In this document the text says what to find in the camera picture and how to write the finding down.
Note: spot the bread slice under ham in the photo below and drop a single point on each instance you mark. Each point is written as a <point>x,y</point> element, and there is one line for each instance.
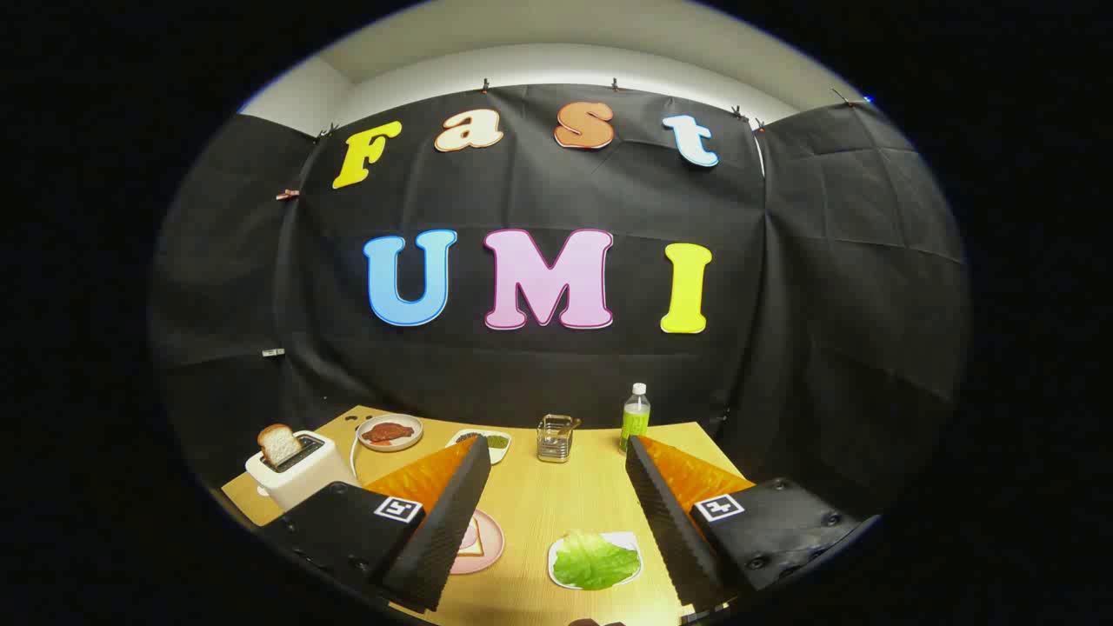
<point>474,546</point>

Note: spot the brown meat pieces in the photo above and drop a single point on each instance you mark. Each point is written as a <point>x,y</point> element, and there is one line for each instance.
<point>387,431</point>

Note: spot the plain toast bread slice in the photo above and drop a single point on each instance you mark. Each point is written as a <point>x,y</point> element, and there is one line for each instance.
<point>280,445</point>

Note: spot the green label drink bottle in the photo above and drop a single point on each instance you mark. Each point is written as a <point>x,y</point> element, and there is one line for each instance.
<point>636,422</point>

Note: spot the white square plate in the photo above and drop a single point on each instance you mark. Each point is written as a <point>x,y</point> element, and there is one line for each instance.
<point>629,543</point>

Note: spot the pink round plate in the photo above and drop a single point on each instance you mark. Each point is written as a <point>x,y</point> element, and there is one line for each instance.
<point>491,543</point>

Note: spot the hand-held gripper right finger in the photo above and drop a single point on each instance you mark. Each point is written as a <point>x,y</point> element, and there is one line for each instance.
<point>669,530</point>

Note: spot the white toaster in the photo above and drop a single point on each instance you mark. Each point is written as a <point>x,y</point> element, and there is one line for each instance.
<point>300,482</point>

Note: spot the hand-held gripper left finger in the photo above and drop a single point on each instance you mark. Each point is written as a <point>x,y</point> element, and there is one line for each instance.
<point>443,530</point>

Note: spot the white divided bean dish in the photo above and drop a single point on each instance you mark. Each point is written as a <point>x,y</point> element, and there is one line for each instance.
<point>497,442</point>

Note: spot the green lettuce leaf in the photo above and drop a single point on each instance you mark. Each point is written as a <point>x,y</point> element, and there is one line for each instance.
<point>596,561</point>

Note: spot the round beige plate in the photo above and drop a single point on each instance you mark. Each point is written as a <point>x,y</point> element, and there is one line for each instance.
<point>409,445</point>

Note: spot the black backdrop cloth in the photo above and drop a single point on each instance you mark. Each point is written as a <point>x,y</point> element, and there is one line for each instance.
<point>565,374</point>

